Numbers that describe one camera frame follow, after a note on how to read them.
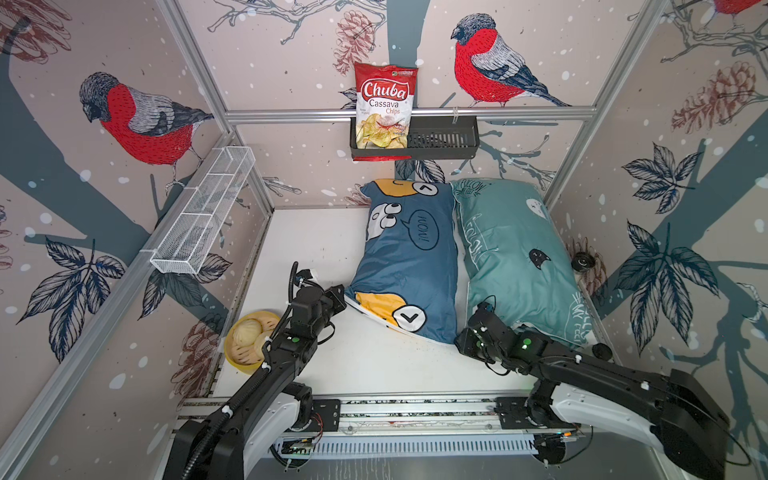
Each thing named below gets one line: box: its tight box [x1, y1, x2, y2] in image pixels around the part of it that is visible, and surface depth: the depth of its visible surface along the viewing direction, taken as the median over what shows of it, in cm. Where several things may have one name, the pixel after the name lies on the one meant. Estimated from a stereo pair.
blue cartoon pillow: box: [345, 179, 458, 343], surface depth 89 cm
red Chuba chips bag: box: [352, 62, 419, 162], surface depth 87 cm
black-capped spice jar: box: [571, 252, 595, 274], surface depth 92 cm
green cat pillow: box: [451, 179, 594, 345], surface depth 88 cm
